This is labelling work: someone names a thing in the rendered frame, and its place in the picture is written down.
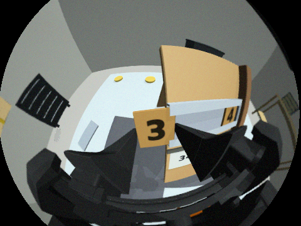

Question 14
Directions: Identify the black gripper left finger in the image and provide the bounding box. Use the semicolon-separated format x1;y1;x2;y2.
63;128;137;194

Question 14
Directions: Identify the tan tile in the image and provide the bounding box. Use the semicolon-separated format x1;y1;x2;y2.
221;107;236;126
133;108;176;148

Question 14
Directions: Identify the white paper ticket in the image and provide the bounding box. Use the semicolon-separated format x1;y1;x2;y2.
169;151;191;169

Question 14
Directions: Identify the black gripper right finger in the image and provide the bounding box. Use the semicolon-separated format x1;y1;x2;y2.
175;123;248;182

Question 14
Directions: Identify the yellow round disc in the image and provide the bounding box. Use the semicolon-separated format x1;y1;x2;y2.
115;76;123;82
145;76;156;83

